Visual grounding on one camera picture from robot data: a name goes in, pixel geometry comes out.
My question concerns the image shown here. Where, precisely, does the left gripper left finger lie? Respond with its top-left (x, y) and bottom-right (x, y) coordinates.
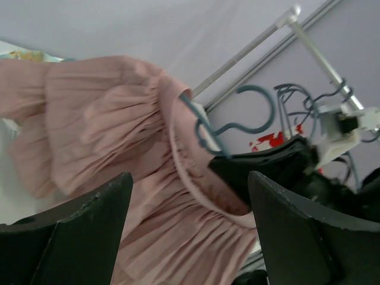
top-left (1, 173), bottom-right (133, 285)

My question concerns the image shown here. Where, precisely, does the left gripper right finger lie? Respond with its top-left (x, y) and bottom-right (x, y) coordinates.
top-left (248, 172), bottom-right (379, 284)

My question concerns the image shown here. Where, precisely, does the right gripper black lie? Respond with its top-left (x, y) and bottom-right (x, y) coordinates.
top-left (208, 135), bottom-right (379, 222)

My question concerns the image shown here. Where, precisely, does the teal hanger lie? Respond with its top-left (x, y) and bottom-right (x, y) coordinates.
top-left (274, 80), bottom-right (353, 139)
top-left (179, 85), bottom-right (276, 159)

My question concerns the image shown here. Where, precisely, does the pink skirt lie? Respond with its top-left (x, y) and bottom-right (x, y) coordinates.
top-left (1, 56), bottom-right (257, 284)

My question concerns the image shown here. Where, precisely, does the red poppy floral garment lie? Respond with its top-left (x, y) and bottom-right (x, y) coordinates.
top-left (249, 124), bottom-right (303, 152)

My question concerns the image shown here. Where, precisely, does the silver clothes rack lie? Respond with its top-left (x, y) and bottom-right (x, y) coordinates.
top-left (195, 1), bottom-right (379, 110)

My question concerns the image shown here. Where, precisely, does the yellow floral garment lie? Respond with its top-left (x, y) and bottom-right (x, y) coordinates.
top-left (1, 50), bottom-right (63, 62)

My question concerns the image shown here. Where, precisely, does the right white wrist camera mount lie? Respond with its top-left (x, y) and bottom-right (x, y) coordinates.
top-left (316, 102), bottom-right (379, 169)

